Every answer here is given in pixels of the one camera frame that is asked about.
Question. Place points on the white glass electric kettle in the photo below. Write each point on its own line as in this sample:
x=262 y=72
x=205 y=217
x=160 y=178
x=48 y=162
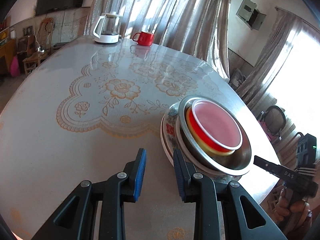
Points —
x=107 y=30

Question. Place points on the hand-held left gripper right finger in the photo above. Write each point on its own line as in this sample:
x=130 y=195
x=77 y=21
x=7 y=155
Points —
x=178 y=175

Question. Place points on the grey sheer curtain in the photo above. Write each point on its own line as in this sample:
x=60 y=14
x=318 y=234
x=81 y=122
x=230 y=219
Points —
x=162 y=12

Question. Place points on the grey side curtain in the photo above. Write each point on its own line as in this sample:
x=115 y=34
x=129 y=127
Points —
x=275 y=55

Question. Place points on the stainless steel bowl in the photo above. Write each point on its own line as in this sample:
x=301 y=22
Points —
x=243 y=142

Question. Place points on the wooden chair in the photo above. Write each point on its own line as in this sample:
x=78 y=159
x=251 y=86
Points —
x=35 y=60

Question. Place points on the red plastic bowl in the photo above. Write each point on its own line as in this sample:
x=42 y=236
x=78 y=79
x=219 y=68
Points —
x=215 y=125

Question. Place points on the pink bag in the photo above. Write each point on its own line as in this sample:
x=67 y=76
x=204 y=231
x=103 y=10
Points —
x=15 y=66

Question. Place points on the wall electrical box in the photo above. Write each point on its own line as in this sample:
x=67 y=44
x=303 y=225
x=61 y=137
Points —
x=250 y=13

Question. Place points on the orange wooden cabinet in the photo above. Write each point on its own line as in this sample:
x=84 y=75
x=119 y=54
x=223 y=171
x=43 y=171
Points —
x=6 y=55

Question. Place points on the dark portable speaker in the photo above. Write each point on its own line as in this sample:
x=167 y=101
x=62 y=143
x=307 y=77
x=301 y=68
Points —
x=25 y=45

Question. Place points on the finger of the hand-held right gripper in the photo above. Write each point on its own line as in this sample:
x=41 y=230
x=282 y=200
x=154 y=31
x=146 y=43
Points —
x=267 y=165

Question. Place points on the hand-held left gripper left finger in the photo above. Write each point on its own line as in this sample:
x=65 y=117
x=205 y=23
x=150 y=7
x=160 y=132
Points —
x=140 y=175

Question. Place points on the black mesh chair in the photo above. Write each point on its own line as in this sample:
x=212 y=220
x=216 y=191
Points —
x=275 y=118

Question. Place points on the person's right hand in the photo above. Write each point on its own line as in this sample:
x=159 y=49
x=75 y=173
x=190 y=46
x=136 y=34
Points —
x=297 y=211

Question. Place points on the red mug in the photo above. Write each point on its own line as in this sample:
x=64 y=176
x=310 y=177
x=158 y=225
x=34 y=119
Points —
x=145 y=38

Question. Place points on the white plate with red characters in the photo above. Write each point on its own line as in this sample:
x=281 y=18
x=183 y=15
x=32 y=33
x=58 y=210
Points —
x=170 y=127

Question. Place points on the yellow plastic bowl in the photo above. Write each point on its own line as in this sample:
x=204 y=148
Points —
x=190 y=127

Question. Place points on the white power strip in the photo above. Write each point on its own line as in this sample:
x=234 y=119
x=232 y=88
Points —
x=40 y=49

